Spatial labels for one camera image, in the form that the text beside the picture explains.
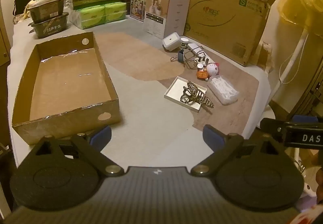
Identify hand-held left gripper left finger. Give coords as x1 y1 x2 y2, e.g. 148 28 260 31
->
33 125 125 177

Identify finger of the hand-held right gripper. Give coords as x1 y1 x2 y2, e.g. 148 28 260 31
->
290 115 319 125
260 118 287 136

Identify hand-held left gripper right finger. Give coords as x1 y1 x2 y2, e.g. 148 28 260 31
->
190 124 282 176

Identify cardboard tray box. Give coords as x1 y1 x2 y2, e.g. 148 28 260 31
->
11 32 120 146

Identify white plug adapter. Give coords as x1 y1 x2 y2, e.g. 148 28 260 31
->
195 58 209 69

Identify white square night light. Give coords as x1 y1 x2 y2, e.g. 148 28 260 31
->
162 33 181 52

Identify dark slatted cabinet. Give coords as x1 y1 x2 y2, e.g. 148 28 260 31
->
293 44 323 118

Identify striped hair claw clip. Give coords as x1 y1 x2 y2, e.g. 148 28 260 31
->
180 82 215 109

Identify clear box of swabs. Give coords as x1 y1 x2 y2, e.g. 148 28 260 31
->
207 75 240 106

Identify white shallow box lid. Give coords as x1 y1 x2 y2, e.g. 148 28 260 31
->
164 76 208 113

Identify white fan stand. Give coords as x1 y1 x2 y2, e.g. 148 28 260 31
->
256 29 309 130

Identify white cat figurine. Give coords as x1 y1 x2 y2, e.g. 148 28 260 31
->
203 62 220 76

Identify red white packet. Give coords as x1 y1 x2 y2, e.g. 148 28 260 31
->
295 207 323 224

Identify black binder clip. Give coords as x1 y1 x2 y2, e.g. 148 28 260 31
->
172 50 186 63

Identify white remote control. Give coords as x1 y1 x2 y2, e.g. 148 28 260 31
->
187 43 206 56

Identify black instant rice bowl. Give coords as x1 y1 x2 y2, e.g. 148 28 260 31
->
27 0 66 22
31 12 70 39

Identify green tissue pack bundle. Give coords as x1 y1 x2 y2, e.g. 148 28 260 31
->
69 2 127 30

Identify large cardboard box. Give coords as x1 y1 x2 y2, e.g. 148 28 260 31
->
176 0 285 67

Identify white product box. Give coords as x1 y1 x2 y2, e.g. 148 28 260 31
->
144 0 190 39

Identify wooden door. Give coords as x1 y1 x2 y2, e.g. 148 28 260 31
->
0 0 12 68

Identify white power cable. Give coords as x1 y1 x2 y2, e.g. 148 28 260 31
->
280 34 307 85

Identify metal wire holder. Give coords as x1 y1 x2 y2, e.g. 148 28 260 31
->
183 46 209 69

